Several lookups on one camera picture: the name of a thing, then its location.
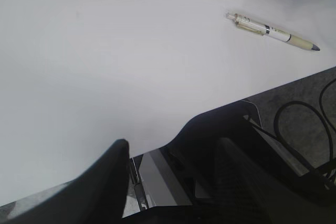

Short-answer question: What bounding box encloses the yellow green pen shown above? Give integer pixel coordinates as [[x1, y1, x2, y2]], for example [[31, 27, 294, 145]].
[[226, 13, 320, 51]]

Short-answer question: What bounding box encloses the black floor cable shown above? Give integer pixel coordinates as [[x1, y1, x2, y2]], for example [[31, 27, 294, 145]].
[[273, 77, 336, 180]]

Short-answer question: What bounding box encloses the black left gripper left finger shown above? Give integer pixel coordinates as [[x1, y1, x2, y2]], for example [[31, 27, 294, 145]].
[[9, 139, 130, 223]]

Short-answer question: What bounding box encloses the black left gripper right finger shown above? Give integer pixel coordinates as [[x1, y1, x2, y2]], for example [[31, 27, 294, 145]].
[[214, 138, 335, 223]]

